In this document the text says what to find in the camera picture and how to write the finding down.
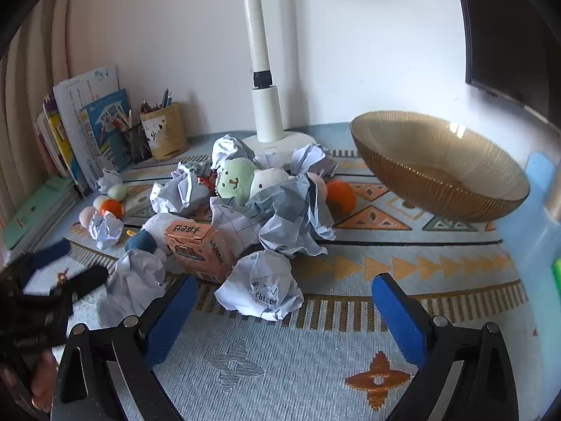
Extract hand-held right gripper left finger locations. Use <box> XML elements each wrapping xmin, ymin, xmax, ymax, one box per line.
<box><xmin>49</xmin><ymin>273</ymin><xmax>199</xmax><ymax>421</ymax></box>

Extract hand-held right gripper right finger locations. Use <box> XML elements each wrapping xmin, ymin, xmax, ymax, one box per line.
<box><xmin>372</xmin><ymin>272</ymin><xmax>520</xmax><ymax>421</ymax></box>

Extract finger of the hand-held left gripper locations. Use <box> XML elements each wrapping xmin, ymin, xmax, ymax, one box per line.
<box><xmin>50</xmin><ymin>265</ymin><xmax>109</xmax><ymax>305</ymax></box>
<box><xmin>4</xmin><ymin>239</ymin><xmax>72</xmax><ymax>281</ymax></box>

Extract white plush with blue hat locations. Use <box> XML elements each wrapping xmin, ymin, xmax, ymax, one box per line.
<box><xmin>124</xmin><ymin>213</ymin><xmax>176</xmax><ymax>257</ymax></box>

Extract orange cardboard box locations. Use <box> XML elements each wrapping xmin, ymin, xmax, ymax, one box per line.
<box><xmin>164</xmin><ymin>219</ymin><xmax>237</xmax><ymax>283</ymax></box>

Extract pile of papers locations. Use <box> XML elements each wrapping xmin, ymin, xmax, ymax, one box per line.
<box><xmin>88</xmin><ymin>134</ymin><xmax>339</xmax><ymax>323</ymax></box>

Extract large dango plush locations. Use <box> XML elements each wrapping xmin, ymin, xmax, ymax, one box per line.
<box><xmin>79</xmin><ymin>183</ymin><xmax>129</xmax><ymax>229</ymax></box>

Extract three-ball plush with faces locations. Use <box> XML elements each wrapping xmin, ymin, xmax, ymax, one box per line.
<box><xmin>216</xmin><ymin>158</ymin><xmax>329</xmax><ymax>209</ymax></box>

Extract grey plaid fabric bow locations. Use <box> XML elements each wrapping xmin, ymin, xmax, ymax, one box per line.
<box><xmin>182</xmin><ymin>161</ymin><xmax>212</xmax><ymax>177</ymax></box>

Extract woven brown basket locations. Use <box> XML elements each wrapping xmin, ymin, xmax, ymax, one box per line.
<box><xmin>350</xmin><ymin>111</ymin><xmax>531</xmax><ymax>223</ymax></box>

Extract person's left hand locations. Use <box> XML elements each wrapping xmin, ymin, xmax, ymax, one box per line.
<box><xmin>30</xmin><ymin>351</ymin><xmax>60</xmax><ymax>414</ymax></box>

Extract stack of flat green books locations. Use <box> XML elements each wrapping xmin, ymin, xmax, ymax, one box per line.
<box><xmin>2</xmin><ymin>175</ymin><xmax>80</xmax><ymax>255</ymax></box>

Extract orange mandarin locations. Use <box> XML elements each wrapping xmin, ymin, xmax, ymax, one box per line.
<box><xmin>102</xmin><ymin>199</ymin><xmax>126</xmax><ymax>219</ymax></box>
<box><xmin>325</xmin><ymin>180</ymin><xmax>357</xmax><ymax>215</ymax></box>

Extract patterned woven mat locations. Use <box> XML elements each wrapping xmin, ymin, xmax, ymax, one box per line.
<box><xmin>9</xmin><ymin>123</ymin><xmax>544</xmax><ymax>421</ymax></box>

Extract orange printed snack pillow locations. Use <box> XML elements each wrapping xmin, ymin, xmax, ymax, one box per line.
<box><xmin>196</xmin><ymin>174</ymin><xmax>218</xmax><ymax>196</ymax></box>

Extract black mesh pen holder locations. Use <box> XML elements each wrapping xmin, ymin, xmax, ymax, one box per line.
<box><xmin>117</xmin><ymin>123</ymin><xmax>153</xmax><ymax>164</ymax></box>

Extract light blue plastic box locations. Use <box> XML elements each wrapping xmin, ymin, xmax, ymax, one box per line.
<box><xmin>494</xmin><ymin>151</ymin><xmax>561</xmax><ymax>408</ymax></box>

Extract row of upright books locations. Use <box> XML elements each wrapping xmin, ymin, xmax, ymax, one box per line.
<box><xmin>33</xmin><ymin>65</ymin><xmax>132</xmax><ymax>196</ymax></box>

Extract bunch of pens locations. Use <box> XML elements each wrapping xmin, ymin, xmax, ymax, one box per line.
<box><xmin>140</xmin><ymin>88</ymin><xmax>174</xmax><ymax>115</ymax></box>
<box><xmin>109</xmin><ymin>109</ymin><xmax>142</xmax><ymax>134</ymax></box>

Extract tan labelled pen holder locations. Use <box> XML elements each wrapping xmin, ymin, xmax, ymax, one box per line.
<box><xmin>139</xmin><ymin>102</ymin><xmax>190</xmax><ymax>161</ymax></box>

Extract beige curtain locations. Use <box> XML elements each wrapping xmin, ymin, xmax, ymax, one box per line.
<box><xmin>0</xmin><ymin>0</ymin><xmax>82</xmax><ymax>233</ymax></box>

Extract white desk lamp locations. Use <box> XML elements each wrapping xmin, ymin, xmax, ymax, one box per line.
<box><xmin>239</xmin><ymin>0</ymin><xmax>320</xmax><ymax>156</ymax></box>

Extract dark monitor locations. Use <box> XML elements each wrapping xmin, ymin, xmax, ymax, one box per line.
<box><xmin>451</xmin><ymin>0</ymin><xmax>561</xmax><ymax>124</ymax></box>

